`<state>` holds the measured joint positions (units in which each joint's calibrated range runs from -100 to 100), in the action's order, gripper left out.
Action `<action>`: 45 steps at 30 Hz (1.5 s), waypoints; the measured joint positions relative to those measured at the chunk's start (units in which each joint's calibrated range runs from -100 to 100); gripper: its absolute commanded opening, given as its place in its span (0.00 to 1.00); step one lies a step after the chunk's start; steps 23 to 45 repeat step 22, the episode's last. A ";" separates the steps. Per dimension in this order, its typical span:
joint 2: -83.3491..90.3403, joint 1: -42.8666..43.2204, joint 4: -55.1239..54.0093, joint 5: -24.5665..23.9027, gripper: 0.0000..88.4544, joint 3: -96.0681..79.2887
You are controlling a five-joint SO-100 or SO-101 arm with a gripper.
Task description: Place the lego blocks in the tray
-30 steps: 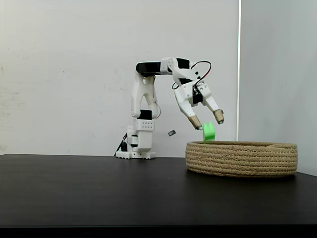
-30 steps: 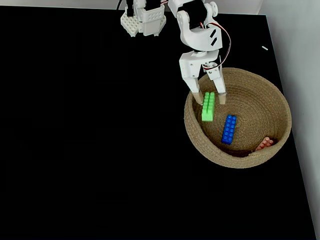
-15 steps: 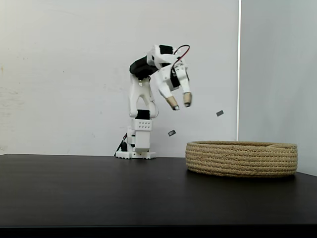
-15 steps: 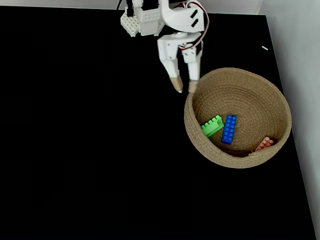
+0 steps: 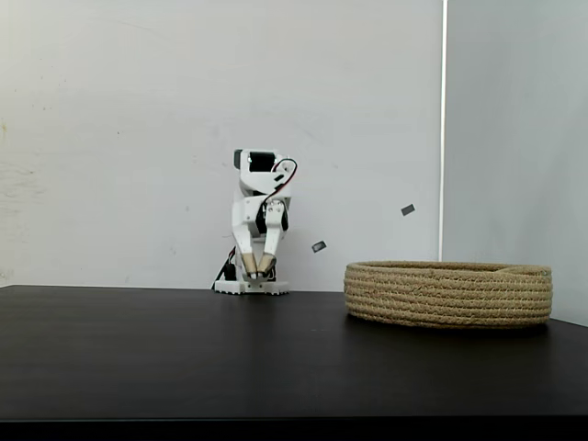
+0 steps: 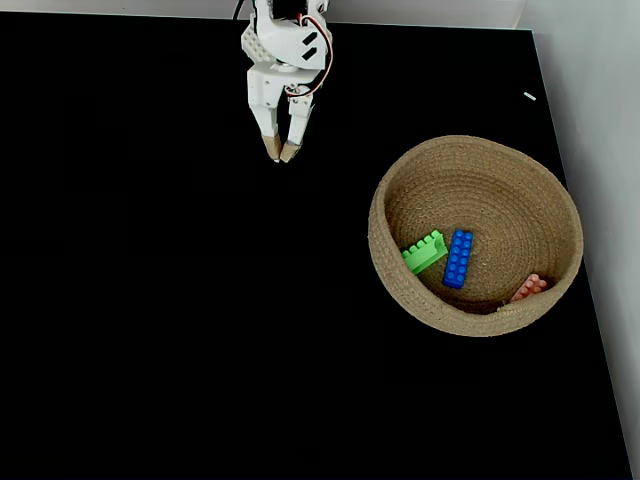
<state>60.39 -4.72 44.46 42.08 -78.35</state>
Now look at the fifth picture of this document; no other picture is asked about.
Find red and black gripper wire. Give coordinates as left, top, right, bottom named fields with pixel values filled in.
left=262, top=158, right=299, bottom=204

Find black and red base cables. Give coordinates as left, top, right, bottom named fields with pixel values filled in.
left=214, top=247, right=237, bottom=283

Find woven rope basket tray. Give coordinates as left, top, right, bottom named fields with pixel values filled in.
left=343, top=260, right=553, bottom=330

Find white vertical corner trim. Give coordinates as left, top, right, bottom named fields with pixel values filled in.
left=438, top=0, right=449, bottom=263

